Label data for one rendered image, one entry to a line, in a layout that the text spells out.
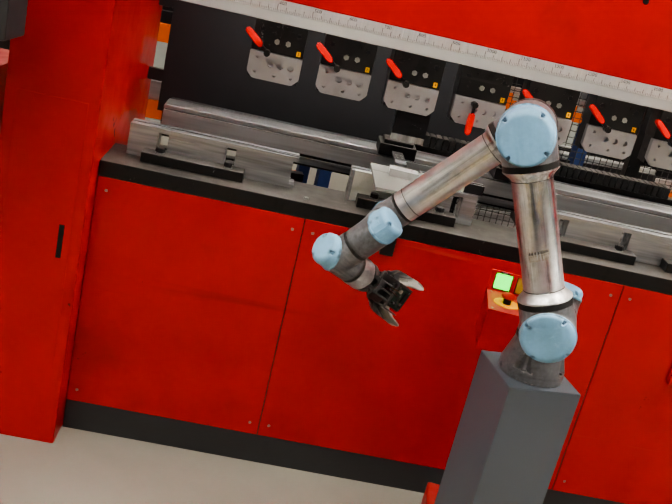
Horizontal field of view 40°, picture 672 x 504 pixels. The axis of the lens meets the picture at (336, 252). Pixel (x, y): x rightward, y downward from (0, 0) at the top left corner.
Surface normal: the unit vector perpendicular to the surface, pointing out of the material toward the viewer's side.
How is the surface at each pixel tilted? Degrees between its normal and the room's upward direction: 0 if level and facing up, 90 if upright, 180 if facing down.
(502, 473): 90
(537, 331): 97
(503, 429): 90
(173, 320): 90
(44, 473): 0
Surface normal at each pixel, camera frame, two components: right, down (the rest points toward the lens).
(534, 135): -0.26, 0.15
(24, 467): 0.22, -0.92
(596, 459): 0.02, 0.34
